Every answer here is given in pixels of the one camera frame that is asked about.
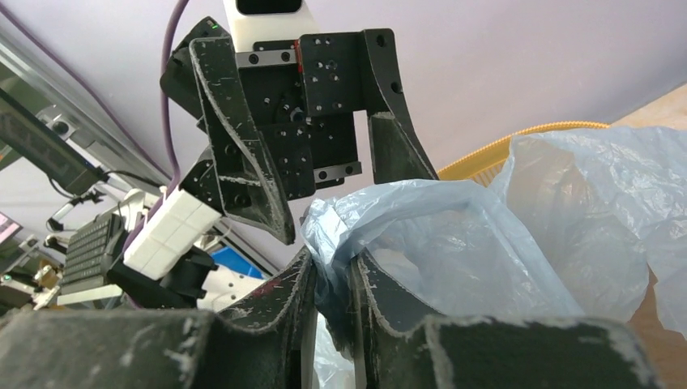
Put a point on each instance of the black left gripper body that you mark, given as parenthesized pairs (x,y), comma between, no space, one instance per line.
(310,153)

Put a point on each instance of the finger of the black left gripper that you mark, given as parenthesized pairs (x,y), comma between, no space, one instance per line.
(250,188)
(396,151)

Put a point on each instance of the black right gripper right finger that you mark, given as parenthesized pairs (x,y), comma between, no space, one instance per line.
(400,342)

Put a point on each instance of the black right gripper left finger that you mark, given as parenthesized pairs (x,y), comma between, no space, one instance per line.
(264,340)

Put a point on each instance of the yellow plastic trash bin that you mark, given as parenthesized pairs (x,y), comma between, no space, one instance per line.
(607,207)

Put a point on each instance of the light blue plastic trash bag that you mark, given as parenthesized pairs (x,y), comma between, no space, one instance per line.
(456,246)

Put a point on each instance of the black computer keyboard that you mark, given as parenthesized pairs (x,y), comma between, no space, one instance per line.
(89,252)

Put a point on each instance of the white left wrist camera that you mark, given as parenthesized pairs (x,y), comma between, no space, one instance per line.
(247,28)

